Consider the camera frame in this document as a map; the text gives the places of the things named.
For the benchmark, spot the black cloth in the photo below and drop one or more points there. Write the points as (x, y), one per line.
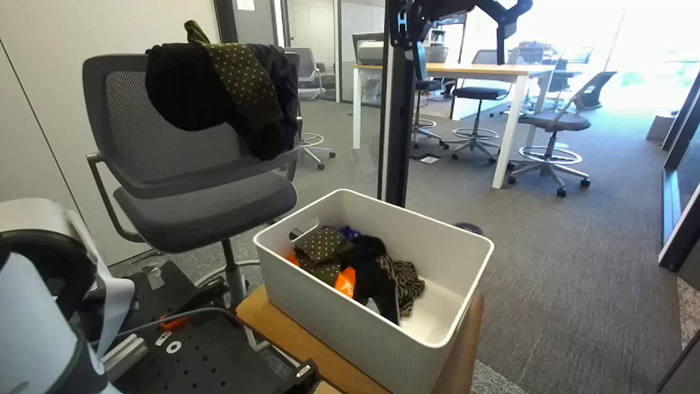
(184, 90)

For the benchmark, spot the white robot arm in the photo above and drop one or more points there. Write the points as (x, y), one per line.
(59, 304)

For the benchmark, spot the clothes pile inside box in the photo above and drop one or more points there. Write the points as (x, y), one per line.
(359, 266)

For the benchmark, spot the white plastic box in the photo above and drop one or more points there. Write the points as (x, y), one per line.
(404, 358)

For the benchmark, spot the grey chair behind glass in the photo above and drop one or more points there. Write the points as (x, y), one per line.
(309, 87)

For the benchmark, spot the dark dotted cloth on headrest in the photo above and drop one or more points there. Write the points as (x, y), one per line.
(251, 84)

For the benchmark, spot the grey mesh office chair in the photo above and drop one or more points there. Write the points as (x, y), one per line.
(173, 189)

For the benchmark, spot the black vertical pole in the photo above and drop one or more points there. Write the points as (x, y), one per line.
(404, 32)

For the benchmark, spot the dark office stool middle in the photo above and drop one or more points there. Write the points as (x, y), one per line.
(476, 139)

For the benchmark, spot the dark office stool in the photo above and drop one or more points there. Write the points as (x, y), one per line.
(476, 139)
(555, 158)

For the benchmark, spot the white wooden-top desk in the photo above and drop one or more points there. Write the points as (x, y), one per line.
(514, 74)

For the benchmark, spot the dark office stool right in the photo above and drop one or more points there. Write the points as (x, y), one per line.
(555, 158)

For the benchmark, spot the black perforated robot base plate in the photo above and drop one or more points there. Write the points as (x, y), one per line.
(189, 346)

